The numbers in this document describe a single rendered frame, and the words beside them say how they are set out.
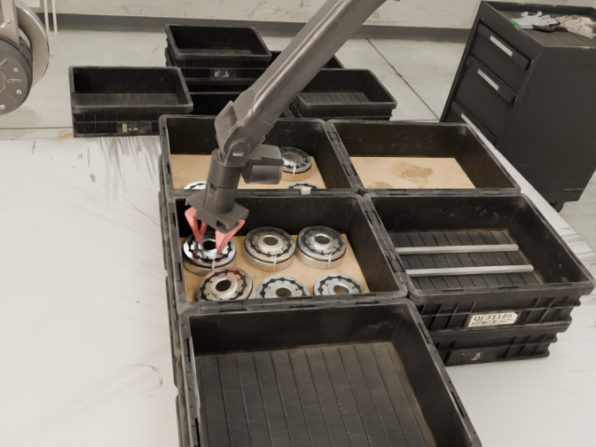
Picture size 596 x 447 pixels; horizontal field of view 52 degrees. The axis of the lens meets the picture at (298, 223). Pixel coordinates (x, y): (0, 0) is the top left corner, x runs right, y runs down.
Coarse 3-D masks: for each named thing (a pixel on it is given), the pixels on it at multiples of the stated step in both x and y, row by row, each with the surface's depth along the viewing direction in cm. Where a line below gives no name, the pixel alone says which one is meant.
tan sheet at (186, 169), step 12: (180, 156) 146; (192, 156) 147; (204, 156) 148; (312, 156) 156; (180, 168) 143; (192, 168) 144; (204, 168) 144; (312, 168) 152; (180, 180) 139; (192, 180) 140; (204, 180) 141; (312, 180) 148
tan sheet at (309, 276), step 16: (240, 240) 127; (240, 256) 123; (352, 256) 128; (256, 272) 120; (272, 272) 121; (288, 272) 122; (304, 272) 122; (320, 272) 123; (336, 272) 124; (352, 272) 125; (192, 288) 114; (368, 288) 122
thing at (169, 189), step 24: (192, 120) 142; (288, 120) 148; (312, 120) 150; (168, 144) 132; (336, 144) 143; (168, 168) 127; (168, 192) 120; (192, 192) 120; (240, 192) 123; (264, 192) 124; (288, 192) 125; (312, 192) 127
